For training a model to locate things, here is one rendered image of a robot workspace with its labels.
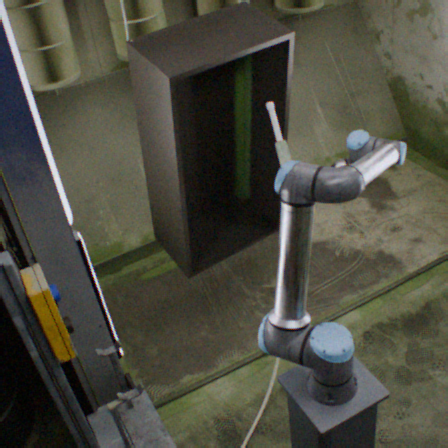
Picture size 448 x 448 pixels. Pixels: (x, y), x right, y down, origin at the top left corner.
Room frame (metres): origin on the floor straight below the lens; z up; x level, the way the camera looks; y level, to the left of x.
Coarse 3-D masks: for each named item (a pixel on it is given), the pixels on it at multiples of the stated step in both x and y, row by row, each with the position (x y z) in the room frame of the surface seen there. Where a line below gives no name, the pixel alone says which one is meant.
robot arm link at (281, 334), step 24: (288, 168) 1.60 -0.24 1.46; (312, 168) 1.57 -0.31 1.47; (288, 192) 1.56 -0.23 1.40; (312, 192) 1.51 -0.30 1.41; (288, 216) 1.54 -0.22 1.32; (312, 216) 1.54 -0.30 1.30; (288, 240) 1.52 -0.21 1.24; (288, 264) 1.49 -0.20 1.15; (288, 288) 1.47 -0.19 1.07; (288, 312) 1.45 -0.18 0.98; (264, 336) 1.45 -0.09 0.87; (288, 336) 1.41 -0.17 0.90; (288, 360) 1.39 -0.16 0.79
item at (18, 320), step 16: (0, 256) 1.13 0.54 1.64; (0, 272) 1.10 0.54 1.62; (16, 272) 1.11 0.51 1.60; (0, 288) 1.08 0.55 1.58; (16, 288) 1.10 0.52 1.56; (16, 304) 1.10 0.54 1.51; (16, 320) 1.08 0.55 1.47; (32, 320) 1.10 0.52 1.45; (32, 336) 1.09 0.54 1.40; (32, 352) 1.08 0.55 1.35; (48, 352) 1.10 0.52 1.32; (48, 368) 1.09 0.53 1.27; (48, 384) 1.08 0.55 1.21; (64, 384) 1.10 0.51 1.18; (64, 400) 1.09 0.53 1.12; (64, 416) 1.08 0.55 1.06; (80, 416) 1.10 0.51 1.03; (80, 432) 1.09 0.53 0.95
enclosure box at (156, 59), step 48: (144, 48) 2.31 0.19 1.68; (192, 48) 2.28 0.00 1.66; (240, 48) 2.25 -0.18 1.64; (288, 48) 2.39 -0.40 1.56; (144, 96) 2.32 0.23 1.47; (192, 96) 2.59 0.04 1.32; (240, 96) 2.74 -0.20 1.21; (288, 96) 2.41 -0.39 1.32; (144, 144) 2.44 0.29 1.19; (192, 144) 2.64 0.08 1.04; (240, 144) 2.80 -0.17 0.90; (192, 192) 2.69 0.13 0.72; (240, 192) 2.87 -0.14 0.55; (192, 240) 2.56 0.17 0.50; (240, 240) 2.53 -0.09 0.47
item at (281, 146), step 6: (270, 102) 2.29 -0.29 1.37; (270, 108) 2.28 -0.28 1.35; (270, 114) 2.26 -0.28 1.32; (276, 120) 2.24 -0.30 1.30; (276, 126) 2.22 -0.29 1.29; (276, 132) 2.20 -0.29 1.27; (276, 138) 2.19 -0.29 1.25; (276, 144) 2.16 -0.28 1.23; (282, 144) 2.15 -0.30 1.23; (276, 150) 2.15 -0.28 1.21; (282, 150) 2.14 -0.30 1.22; (288, 150) 2.14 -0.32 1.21; (282, 156) 2.12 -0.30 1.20; (288, 156) 2.11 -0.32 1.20; (282, 162) 2.10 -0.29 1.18
